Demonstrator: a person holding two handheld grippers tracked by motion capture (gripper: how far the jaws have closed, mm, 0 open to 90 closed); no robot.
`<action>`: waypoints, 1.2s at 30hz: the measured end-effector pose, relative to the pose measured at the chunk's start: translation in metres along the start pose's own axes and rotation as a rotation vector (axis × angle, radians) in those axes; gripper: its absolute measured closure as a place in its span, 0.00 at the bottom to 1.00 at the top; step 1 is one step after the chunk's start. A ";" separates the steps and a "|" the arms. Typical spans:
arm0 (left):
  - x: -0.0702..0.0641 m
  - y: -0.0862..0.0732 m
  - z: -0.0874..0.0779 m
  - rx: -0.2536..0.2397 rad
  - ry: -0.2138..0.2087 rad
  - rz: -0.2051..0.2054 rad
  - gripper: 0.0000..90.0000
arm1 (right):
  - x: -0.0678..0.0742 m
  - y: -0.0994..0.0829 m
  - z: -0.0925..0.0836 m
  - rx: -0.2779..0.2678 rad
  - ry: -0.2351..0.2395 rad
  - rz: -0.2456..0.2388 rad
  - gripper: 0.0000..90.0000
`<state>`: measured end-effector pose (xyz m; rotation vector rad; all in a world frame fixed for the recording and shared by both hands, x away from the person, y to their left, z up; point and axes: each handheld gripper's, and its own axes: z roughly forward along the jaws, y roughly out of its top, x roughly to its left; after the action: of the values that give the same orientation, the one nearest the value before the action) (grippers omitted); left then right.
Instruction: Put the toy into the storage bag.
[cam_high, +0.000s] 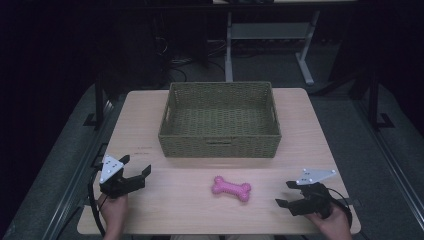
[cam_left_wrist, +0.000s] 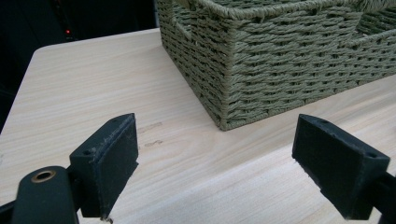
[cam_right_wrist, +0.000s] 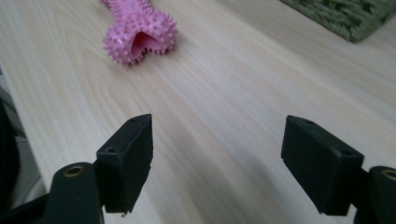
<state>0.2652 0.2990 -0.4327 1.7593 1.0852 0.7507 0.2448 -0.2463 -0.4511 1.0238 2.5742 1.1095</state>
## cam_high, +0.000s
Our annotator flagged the bundle of floor cables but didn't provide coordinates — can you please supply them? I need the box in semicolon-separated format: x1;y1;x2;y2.
154;34;228;86

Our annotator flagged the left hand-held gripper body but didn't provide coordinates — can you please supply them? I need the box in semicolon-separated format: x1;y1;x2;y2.
98;154;147;200

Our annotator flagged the black cable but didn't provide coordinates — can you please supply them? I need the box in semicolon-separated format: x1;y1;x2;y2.
87;165;108;238
327;187;354;229

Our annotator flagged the black metal stand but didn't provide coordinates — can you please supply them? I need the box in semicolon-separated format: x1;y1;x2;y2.
83;71;116;129
366;73;396;131

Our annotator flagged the person's left hand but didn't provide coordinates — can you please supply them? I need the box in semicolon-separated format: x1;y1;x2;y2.
97;193;130;240

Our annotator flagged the pink bone-shaped toy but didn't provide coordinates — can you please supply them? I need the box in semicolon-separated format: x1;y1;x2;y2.
210;175;252;203

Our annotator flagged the person's right hand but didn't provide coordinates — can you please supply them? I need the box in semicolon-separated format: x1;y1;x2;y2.
304;202;353;240

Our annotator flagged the grey metal desk frame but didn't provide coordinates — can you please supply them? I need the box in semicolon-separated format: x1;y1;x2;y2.
224;9;322;86

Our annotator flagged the green woven basket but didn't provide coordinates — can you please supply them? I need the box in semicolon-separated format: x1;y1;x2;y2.
157;81;283;159

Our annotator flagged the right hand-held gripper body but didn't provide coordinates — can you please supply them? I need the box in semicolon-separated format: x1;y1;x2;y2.
287;168;337;220

